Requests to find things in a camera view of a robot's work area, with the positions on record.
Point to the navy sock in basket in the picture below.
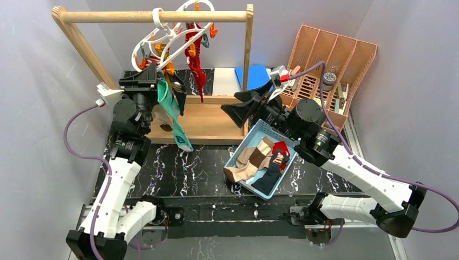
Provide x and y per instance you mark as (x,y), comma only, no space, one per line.
(275,170)

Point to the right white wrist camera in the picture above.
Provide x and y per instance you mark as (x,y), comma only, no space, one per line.
(280,77)

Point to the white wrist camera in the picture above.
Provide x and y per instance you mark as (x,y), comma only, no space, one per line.
(280,77)
(107,96)

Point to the blue folder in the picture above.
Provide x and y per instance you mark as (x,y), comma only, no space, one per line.
(258,75)

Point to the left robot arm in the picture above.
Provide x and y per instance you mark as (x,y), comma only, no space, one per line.
(105,232)

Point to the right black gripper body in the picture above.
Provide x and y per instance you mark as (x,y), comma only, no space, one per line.
(259,106)

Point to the metal base rail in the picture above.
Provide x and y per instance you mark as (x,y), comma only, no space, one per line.
(245,216)

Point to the long red hanging sock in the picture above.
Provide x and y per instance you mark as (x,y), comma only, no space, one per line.
(195,61)

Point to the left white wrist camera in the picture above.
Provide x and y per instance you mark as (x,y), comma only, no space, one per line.
(107,96)

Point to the light blue plastic basket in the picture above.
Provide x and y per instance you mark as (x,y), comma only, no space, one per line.
(252,139)

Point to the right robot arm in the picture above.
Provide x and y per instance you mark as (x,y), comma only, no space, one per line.
(390,204)

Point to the wooden clothes rack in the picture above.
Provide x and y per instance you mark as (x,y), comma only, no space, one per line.
(208,124)

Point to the brown striped sock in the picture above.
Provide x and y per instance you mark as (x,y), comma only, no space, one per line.
(250,161)

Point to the white sock hanger with clips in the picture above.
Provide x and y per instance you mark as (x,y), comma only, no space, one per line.
(162,45)

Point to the navy hanging sock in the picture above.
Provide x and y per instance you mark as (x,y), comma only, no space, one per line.
(180,92)

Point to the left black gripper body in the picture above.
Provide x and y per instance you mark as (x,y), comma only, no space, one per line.
(144,88)

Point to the white board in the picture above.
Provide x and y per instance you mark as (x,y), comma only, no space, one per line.
(225,82)

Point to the teal hanging sock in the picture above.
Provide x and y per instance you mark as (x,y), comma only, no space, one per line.
(169,104)

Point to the grey round tin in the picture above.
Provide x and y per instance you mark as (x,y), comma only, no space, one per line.
(328,81)

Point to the pink desk file organizer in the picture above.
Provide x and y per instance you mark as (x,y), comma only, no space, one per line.
(347,61)

